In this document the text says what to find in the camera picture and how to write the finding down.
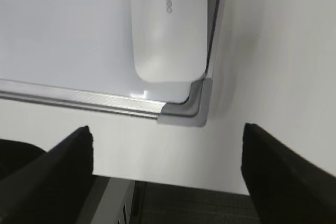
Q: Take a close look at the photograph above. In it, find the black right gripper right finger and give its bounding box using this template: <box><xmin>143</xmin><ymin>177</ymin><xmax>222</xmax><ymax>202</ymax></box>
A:
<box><xmin>241</xmin><ymin>123</ymin><xmax>335</xmax><ymax>223</ymax></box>

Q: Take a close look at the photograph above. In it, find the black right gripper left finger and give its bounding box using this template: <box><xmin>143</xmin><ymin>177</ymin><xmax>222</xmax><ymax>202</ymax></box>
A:
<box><xmin>1</xmin><ymin>126</ymin><xmax>93</xmax><ymax>223</ymax></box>

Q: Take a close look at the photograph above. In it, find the white board eraser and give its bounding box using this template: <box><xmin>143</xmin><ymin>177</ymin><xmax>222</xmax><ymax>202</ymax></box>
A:
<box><xmin>131</xmin><ymin>0</ymin><xmax>208</xmax><ymax>82</ymax></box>

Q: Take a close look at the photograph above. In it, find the grey metal table leg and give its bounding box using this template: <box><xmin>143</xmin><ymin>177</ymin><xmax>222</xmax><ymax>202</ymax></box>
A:
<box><xmin>76</xmin><ymin>176</ymin><xmax>135</xmax><ymax>224</ymax></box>

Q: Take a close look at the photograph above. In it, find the white board with aluminium frame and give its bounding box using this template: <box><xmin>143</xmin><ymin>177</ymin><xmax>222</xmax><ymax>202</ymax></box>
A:
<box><xmin>1</xmin><ymin>0</ymin><xmax>224</xmax><ymax>127</ymax></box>

